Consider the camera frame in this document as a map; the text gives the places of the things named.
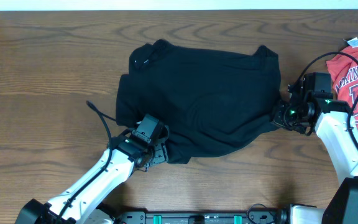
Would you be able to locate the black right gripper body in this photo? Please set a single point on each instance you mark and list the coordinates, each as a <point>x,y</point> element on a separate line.
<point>289,117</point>

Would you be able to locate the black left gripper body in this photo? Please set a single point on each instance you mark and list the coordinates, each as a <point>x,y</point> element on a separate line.
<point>155,154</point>

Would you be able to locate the black polo shirt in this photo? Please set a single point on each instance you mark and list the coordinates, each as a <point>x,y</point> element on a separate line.
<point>213,102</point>

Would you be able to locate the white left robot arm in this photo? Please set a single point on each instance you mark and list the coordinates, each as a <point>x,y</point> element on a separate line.
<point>116,165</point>

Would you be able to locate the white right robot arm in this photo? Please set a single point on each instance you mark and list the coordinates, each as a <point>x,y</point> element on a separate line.
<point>330,120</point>

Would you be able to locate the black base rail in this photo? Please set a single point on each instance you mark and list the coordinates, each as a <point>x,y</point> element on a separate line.
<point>258,216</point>

